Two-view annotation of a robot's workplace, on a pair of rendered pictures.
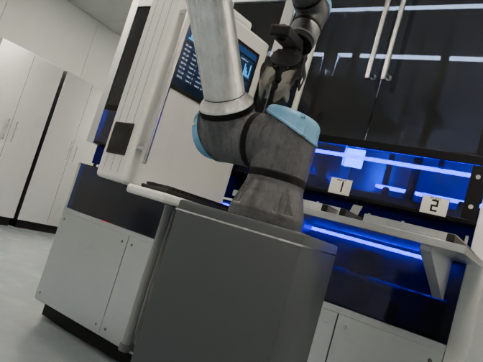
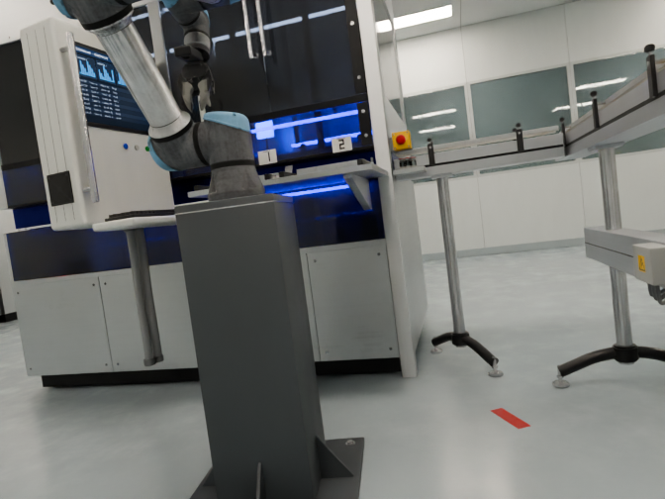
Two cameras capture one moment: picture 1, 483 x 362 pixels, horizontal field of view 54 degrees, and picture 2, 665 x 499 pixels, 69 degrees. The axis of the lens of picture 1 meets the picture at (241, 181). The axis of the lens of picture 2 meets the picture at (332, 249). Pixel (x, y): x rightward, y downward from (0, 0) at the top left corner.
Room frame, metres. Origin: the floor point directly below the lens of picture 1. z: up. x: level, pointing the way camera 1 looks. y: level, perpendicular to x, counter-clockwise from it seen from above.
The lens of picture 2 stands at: (-0.37, 0.15, 0.71)
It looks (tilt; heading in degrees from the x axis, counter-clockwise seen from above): 3 degrees down; 340
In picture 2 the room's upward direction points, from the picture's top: 7 degrees counter-clockwise
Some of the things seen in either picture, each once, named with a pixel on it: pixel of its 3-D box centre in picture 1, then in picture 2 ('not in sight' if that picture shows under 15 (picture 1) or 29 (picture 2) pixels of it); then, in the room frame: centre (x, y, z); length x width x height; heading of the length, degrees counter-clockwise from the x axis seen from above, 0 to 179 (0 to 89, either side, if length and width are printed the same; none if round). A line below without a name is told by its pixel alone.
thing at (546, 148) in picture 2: not in sight; (474, 151); (1.38, -1.18, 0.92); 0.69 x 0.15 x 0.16; 55
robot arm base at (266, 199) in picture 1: (271, 199); (235, 181); (0.93, -0.07, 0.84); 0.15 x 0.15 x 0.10
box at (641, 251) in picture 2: not in sight; (653, 263); (0.48, -0.98, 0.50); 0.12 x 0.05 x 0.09; 145
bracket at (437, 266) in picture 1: (433, 274); (358, 193); (1.36, -0.61, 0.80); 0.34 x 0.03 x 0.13; 145
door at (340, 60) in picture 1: (328, 65); (214, 55); (1.86, -0.21, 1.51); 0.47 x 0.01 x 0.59; 55
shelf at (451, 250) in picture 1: (359, 229); (296, 183); (1.51, -0.41, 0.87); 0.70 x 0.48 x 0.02; 55
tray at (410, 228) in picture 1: (419, 237); (340, 171); (1.47, -0.59, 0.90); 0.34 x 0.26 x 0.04; 145
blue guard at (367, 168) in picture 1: (239, 150); (167, 158); (2.03, 0.05, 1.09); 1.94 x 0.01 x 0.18; 55
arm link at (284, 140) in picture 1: (284, 143); (227, 138); (0.93, -0.06, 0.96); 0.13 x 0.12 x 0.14; 57
